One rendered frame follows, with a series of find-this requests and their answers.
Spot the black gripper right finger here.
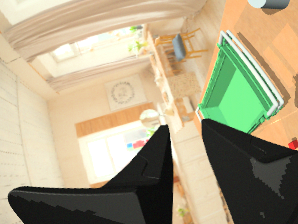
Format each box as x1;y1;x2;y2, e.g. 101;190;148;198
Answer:
201;117;298;224

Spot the grey cylinder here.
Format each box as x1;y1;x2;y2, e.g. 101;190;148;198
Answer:
247;0;290;10

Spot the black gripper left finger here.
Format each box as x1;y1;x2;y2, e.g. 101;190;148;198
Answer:
8;125;174;224

